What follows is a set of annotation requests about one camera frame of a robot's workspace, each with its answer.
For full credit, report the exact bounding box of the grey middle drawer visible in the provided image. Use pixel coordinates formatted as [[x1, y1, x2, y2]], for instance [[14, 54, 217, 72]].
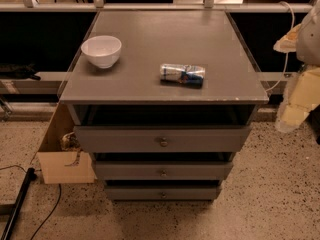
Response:
[[93, 161, 233, 180]]

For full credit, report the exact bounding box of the black metal bar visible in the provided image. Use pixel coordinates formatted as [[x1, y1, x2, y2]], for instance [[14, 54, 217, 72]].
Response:
[[0, 168, 37, 240]]

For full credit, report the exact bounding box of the grey drawer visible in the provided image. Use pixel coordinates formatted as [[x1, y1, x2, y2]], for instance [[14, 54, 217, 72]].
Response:
[[93, 161, 233, 180], [106, 187, 221, 200], [74, 126, 250, 153]]

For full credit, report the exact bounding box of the black object on ledge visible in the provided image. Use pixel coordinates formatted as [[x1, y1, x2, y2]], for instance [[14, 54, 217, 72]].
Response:
[[0, 63, 41, 81]]

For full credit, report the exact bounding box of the crumpled item in box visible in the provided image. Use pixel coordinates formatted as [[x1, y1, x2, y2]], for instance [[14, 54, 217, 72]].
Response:
[[60, 132, 81, 151]]

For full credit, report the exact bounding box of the white ceramic bowl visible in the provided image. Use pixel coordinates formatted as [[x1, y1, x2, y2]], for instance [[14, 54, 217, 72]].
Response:
[[81, 35, 122, 69]]

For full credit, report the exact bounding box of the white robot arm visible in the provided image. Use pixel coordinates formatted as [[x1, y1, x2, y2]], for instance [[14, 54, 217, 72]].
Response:
[[273, 2, 320, 133]]

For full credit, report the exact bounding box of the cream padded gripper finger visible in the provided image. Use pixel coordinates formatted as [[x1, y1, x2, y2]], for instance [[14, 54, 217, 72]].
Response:
[[273, 24, 301, 53], [275, 65, 320, 133]]

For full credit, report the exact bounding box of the white hanging cable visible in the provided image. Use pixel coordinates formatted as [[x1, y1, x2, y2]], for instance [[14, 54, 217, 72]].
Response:
[[265, 1, 297, 93]]

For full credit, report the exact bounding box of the black floor cable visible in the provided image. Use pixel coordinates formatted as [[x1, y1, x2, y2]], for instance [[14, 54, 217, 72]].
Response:
[[0, 164, 63, 240]]

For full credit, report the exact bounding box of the grey top drawer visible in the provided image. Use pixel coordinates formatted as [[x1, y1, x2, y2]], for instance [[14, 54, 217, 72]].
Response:
[[74, 126, 250, 153]]

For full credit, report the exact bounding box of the grey drawer cabinet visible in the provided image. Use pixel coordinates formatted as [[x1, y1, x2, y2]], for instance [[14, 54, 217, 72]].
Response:
[[60, 10, 268, 189]]

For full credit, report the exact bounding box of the cardboard box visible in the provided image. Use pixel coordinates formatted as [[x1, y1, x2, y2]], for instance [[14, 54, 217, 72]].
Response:
[[37, 104, 96, 184]]

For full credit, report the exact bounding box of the crushed blue silver can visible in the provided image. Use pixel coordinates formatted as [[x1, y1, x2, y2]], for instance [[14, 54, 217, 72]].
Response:
[[160, 64, 206, 86]]

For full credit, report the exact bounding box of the grey bottom drawer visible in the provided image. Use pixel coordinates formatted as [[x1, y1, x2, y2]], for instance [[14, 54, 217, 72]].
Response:
[[106, 187, 221, 200]]

